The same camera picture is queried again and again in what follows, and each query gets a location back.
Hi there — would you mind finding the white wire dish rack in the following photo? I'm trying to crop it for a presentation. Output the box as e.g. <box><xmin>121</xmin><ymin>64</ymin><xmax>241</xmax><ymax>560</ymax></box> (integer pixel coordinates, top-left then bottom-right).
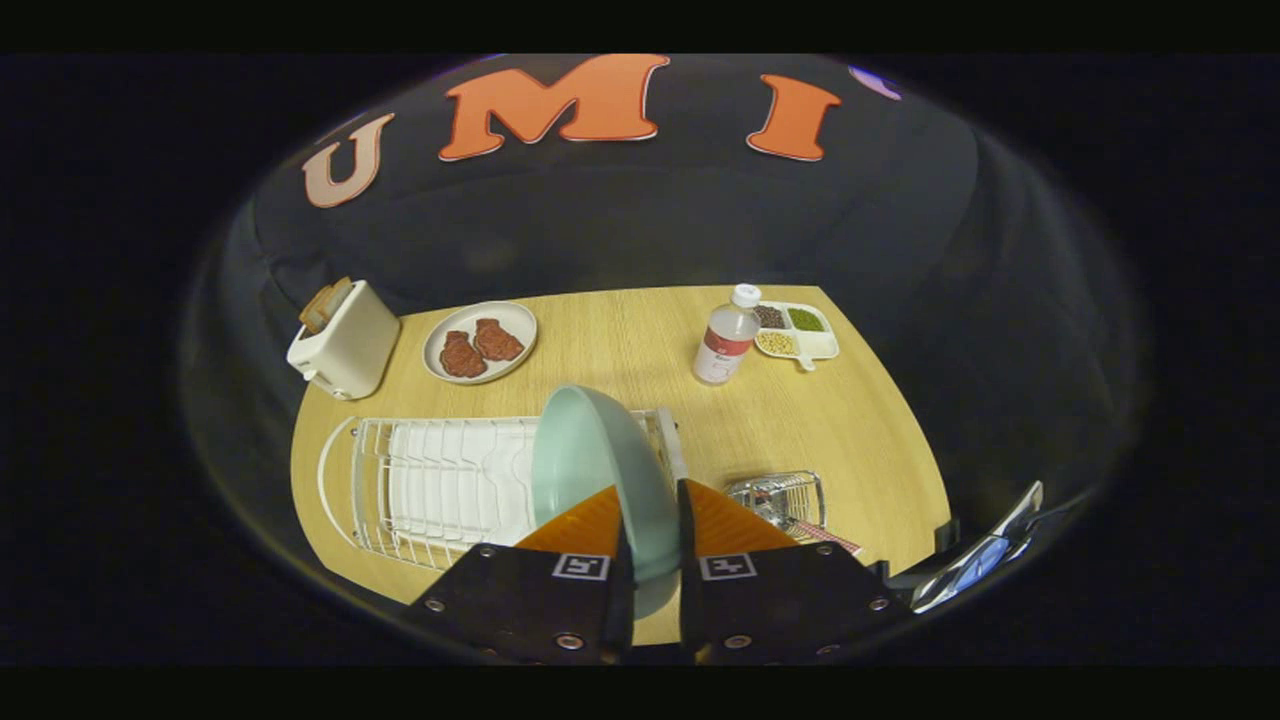
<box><xmin>317</xmin><ymin>408</ymin><xmax>689</xmax><ymax>571</ymax></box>

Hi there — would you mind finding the white toaster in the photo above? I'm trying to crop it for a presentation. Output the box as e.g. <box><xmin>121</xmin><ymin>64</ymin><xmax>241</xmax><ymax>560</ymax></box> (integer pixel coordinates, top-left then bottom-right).
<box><xmin>287</xmin><ymin>280</ymin><xmax>402</xmax><ymax>401</ymax></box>

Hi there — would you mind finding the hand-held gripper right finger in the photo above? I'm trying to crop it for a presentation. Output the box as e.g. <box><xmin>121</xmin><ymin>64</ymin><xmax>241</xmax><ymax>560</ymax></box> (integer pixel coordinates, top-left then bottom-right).
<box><xmin>678</xmin><ymin>478</ymin><xmax>916</xmax><ymax>666</ymax></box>

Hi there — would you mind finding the small metal wire basket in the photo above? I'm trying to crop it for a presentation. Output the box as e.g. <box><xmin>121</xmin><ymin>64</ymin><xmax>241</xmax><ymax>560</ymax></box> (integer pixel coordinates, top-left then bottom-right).
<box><xmin>725</xmin><ymin>470</ymin><xmax>827</xmax><ymax>546</ymax></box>

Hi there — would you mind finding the white spoon with patterned handle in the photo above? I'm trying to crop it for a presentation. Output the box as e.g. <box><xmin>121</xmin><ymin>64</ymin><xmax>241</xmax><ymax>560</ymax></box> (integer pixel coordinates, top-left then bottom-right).
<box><xmin>785</xmin><ymin>517</ymin><xmax>863</xmax><ymax>557</ymax></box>

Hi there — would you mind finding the brown toast slice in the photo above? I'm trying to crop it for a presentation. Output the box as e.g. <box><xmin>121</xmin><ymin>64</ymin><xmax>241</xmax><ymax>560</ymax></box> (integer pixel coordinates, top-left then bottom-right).
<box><xmin>298</xmin><ymin>277</ymin><xmax>354</xmax><ymax>334</ymax></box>

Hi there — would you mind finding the mint green plate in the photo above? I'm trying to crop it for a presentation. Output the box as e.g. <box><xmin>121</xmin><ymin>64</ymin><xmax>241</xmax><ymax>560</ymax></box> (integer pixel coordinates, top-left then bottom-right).
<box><xmin>530</xmin><ymin>385</ymin><xmax>683</xmax><ymax>621</ymax></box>

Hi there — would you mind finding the beige plate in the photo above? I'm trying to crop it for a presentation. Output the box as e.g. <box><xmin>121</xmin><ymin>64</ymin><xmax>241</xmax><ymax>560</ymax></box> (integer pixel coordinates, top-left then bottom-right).
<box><xmin>422</xmin><ymin>301</ymin><xmax>539</xmax><ymax>385</ymax></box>

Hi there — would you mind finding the white divided tray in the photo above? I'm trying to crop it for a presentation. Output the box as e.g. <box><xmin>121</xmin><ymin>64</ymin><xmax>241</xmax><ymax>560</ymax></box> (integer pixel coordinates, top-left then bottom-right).
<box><xmin>752</xmin><ymin>301</ymin><xmax>840</xmax><ymax>372</ymax></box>

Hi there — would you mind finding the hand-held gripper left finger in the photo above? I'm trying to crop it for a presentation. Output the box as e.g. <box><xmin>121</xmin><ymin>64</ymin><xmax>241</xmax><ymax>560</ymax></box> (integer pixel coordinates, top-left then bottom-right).
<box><xmin>405</xmin><ymin>485</ymin><xmax>636</xmax><ymax>666</ymax></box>

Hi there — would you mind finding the clear plastic bottle red label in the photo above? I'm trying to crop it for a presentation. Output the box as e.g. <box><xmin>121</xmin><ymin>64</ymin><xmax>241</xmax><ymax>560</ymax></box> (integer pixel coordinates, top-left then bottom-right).
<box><xmin>692</xmin><ymin>284</ymin><xmax>763</xmax><ymax>386</ymax></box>

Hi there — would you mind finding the red-brown meat patty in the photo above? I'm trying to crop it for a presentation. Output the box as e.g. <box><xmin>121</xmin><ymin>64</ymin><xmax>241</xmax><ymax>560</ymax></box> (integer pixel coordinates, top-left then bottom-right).
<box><xmin>473</xmin><ymin>318</ymin><xmax>525</xmax><ymax>362</ymax></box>
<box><xmin>440</xmin><ymin>330</ymin><xmax>488</xmax><ymax>379</ymax></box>

